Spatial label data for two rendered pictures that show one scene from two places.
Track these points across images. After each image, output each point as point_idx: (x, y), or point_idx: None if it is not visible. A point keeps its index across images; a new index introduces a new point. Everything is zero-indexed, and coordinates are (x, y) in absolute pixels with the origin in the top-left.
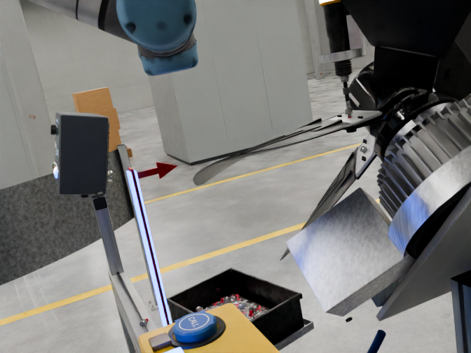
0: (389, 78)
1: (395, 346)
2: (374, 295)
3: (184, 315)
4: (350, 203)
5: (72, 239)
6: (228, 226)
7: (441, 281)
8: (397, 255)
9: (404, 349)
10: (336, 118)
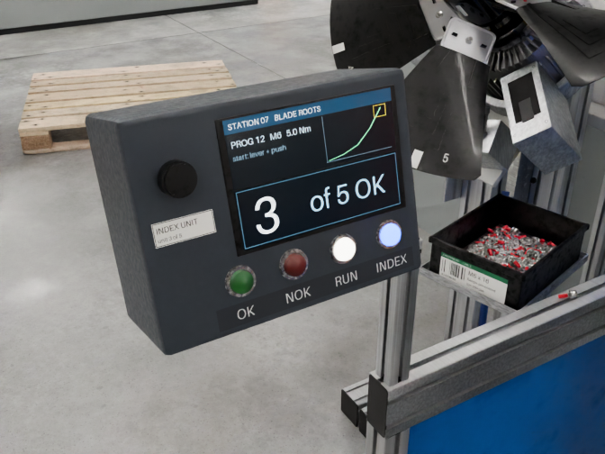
0: None
1: (7, 443)
2: (506, 162)
3: (542, 267)
4: (542, 75)
5: None
6: None
7: None
8: (565, 99)
9: (22, 434)
10: (518, 4)
